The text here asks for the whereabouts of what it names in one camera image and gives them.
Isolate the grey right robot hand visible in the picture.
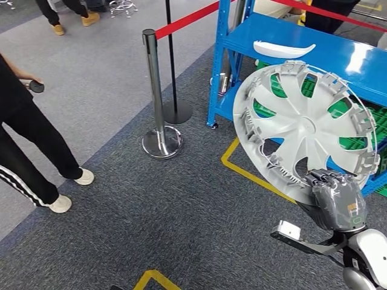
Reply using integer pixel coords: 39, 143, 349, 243
298, 169, 369, 233

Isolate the silver plastic wheel hubcap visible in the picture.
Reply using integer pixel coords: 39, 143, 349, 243
233, 60, 381, 206

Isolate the blue metal shelf rack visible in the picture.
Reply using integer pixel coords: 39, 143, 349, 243
206, 0, 387, 198

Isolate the white plastic trim part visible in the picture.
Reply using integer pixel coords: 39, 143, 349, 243
253, 40, 317, 60

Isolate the thin red barrier belt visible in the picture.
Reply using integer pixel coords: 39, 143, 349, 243
270, 0, 387, 34

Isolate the chrome stool base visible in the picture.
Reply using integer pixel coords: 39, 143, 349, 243
109, 0, 139, 19

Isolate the black handheld controller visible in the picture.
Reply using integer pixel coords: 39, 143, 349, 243
28, 80, 45, 94

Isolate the black stanchion post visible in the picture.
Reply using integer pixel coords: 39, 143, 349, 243
163, 0, 193, 125

